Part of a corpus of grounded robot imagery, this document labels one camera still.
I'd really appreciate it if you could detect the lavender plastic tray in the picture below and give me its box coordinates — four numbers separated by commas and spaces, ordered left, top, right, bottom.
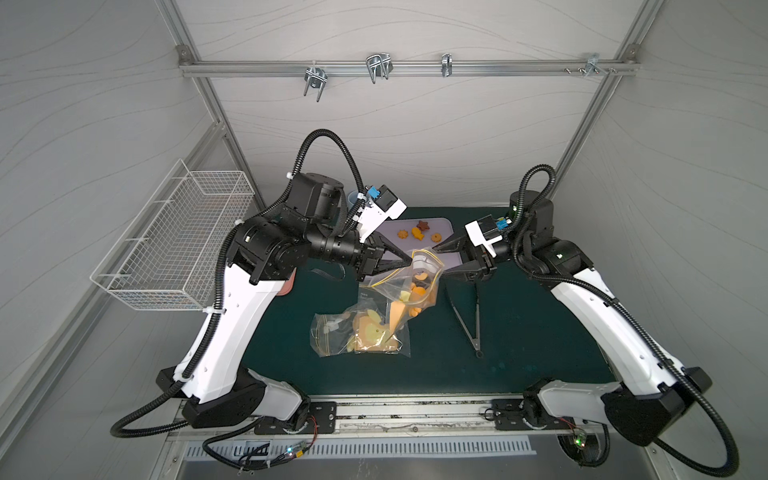
377, 217, 454, 253

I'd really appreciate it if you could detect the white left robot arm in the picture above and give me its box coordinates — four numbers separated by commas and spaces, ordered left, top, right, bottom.
110, 129, 412, 438

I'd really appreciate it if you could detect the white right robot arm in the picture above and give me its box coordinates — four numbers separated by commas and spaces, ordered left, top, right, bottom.
435, 164, 740, 478

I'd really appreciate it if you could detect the clear zip bag with duck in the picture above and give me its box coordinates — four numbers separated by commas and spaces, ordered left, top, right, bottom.
309, 300, 411, 357

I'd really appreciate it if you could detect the pink tray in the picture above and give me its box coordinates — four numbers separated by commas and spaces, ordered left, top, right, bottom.
277, 268, 297, 297

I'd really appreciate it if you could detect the white vent strip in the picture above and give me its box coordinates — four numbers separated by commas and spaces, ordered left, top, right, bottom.
212, 435, 536, 460

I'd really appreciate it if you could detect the metal hook clamp left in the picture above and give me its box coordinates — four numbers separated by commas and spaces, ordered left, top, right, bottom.
303, 66, 328, 102

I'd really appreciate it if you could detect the metal hook clamp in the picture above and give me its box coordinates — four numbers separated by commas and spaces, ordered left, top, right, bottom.
365, 52, 393, 84
563, 53, 619, 78
303, 66, 328, 102

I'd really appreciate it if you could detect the metal hook clamp middle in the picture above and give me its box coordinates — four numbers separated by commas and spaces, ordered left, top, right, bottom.
365, 52, 393, 84

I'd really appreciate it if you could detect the metal hook small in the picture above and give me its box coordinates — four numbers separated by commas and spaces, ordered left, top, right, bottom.
441, 53, 453, 78

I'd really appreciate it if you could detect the metal hook clamp right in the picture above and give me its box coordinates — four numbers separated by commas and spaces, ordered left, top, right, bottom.
563, 53, 619, 78

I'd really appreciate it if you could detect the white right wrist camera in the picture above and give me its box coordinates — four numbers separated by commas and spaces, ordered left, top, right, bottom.
464, 215, 512, 258

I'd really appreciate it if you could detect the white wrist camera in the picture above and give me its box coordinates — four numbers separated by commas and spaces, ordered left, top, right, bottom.
464, 215, 512, 258
353, 185, 407, 243

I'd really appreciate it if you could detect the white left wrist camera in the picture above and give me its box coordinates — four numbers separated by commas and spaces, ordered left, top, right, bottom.
353, 185, 407, 243

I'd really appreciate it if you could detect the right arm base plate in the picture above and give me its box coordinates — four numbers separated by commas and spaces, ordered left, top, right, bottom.
482, 397, 572, 431

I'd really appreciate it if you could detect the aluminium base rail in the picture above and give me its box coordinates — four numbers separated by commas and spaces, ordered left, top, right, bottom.
167, 392, 661, 438

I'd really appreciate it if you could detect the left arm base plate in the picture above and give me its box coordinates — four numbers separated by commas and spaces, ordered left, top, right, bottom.
254, 400, 337, 435

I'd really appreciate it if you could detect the aluminium top rail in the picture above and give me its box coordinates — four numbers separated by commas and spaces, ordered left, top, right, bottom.
180, 56, 641, 78

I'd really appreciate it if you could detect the white wire basket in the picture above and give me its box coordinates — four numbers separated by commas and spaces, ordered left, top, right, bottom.
90, 159, 254, 311

